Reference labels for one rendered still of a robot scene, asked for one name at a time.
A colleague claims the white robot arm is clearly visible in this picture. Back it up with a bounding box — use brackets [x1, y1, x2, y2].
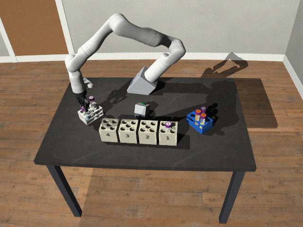
[65, 13, 186, 93]

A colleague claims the white tube rack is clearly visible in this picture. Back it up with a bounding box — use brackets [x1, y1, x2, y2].
[78, 103, 104, 125]

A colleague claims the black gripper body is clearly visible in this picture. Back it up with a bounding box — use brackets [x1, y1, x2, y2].
[73, 89, 87, 103]

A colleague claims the blue tube rack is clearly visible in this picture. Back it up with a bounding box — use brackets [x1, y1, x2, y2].
[187, 111, 213, 134]

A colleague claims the purple-capped test tube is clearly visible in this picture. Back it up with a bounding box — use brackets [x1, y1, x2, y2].
[200, 106, 206, 113]

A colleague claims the beige block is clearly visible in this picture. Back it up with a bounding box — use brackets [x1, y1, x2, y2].
[159, 121, 178, 146]
[99, 118, 120, 142]
[118, 119, 139, 143]
[138, 120, 158, 145]

